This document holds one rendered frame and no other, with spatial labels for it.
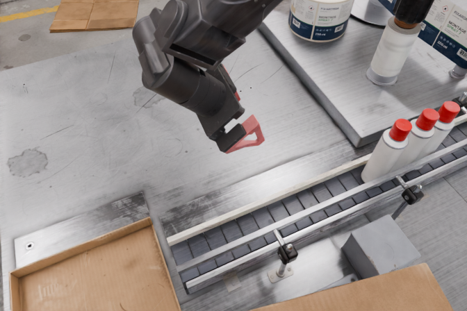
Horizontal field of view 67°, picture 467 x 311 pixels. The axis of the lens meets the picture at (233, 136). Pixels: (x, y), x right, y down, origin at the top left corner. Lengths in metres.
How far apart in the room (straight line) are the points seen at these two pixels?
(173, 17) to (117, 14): 2.68
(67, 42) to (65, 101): 1.75
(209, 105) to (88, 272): 0.52
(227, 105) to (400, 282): 0.33
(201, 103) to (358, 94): 0.69
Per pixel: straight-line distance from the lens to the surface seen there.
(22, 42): 3.07
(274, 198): 0.80
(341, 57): 1.20
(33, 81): 1.31
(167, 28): 0.40
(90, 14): 3.14
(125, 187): 0.94
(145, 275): 0.83
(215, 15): 0.38
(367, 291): 0.54
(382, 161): 0.82
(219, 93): 0.49
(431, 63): 1.29
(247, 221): 0.81
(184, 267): 0.69
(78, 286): 0.87
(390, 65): 1.10
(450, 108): 0.84
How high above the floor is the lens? 1.62
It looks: 52 degrees down
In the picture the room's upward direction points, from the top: straight up
